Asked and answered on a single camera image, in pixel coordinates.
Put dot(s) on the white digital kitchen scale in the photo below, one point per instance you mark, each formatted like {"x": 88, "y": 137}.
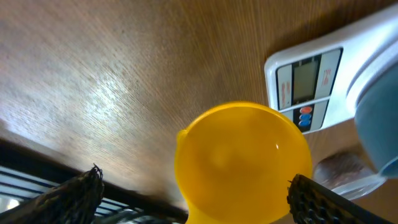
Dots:
{"x": 319, "y": 83}

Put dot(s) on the yellow plastic scoop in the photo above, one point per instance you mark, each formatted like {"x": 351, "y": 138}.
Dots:
{"x": 235, "y": 162}

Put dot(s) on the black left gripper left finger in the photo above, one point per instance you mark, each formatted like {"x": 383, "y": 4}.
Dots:
{"x": 74, "y": 201}

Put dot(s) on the clear plastic container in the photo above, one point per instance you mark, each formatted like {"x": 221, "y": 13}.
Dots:
{"x": 360, "y": 188}

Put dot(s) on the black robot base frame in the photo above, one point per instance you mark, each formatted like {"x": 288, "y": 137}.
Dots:
{"x": 25, "y": 175}

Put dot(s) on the blue plastic bowl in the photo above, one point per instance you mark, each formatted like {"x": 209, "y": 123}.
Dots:
{"x": 376, "y": 123}

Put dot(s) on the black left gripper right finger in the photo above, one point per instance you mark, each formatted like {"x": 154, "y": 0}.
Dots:
{"x": 312, "y": 203}

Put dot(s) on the red adzuki beans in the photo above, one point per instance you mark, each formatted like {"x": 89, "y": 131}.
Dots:
{"x": 340, "y": 169}

